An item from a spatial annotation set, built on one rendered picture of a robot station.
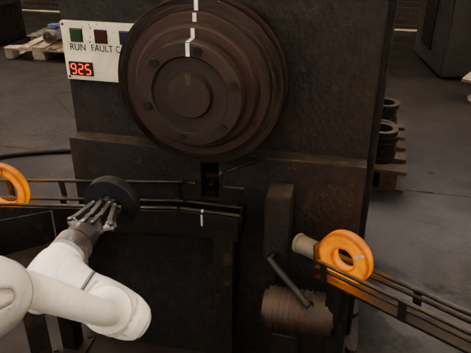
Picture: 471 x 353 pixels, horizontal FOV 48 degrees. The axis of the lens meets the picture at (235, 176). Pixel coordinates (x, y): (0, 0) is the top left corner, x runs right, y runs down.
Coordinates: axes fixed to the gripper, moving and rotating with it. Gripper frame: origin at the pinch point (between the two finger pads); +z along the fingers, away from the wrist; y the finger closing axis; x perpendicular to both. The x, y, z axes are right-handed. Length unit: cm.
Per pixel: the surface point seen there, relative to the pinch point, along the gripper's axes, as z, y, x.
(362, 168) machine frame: 28, 67, 1
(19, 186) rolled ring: 21, -44, -14
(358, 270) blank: 1, 68, -15
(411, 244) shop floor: 118, 100, -91
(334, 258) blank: 5, 62, -16
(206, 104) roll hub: 10.6, 25.2, 25.2
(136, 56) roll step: 18.7, 3.8, 34.0
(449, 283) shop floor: 90, 115, -89
